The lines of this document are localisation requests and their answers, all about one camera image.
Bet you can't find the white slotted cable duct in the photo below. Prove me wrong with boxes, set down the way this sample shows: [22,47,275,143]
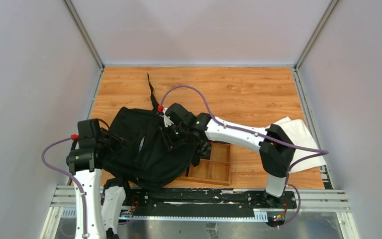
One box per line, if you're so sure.
[61,208,269,222]

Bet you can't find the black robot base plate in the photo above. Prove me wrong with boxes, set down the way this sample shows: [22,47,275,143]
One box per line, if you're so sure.
[121,188,298,218]

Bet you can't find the white folded cloth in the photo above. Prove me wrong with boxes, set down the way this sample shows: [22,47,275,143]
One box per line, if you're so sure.
[274,117,326,173]

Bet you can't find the multicolour rolled belt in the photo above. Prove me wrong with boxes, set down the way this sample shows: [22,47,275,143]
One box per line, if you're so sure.
[196,141,211,159]

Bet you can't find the black fabric backpack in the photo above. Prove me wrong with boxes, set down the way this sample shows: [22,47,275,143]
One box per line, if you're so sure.
[103,85,208,190]

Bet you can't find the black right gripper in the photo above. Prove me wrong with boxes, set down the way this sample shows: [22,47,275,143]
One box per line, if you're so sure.
[159,121,189,153]

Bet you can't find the wooden compartment organizer tray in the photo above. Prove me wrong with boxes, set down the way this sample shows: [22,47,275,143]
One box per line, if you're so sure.
[178,142,232,186]

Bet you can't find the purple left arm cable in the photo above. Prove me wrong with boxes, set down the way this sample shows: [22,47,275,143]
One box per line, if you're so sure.
[41,133,90,239]

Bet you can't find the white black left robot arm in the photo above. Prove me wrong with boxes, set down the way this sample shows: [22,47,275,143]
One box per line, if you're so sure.
[66,119,132,239]

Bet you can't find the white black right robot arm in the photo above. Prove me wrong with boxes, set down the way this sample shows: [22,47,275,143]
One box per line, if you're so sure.
[156,103,295,208]

